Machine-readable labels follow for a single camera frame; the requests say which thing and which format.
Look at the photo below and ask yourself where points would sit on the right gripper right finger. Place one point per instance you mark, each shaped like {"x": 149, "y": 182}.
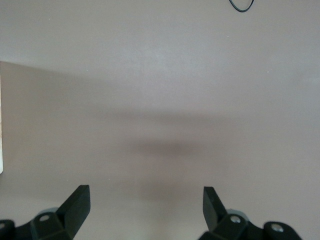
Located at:
{"x": 215, "y": 215}

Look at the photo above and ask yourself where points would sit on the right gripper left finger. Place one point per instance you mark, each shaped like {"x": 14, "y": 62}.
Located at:
{"x": 72, "y": 212}

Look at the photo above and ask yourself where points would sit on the light wooden drawer cabinet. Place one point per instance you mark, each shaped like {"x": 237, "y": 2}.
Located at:
{"x": 0, "y": 112}

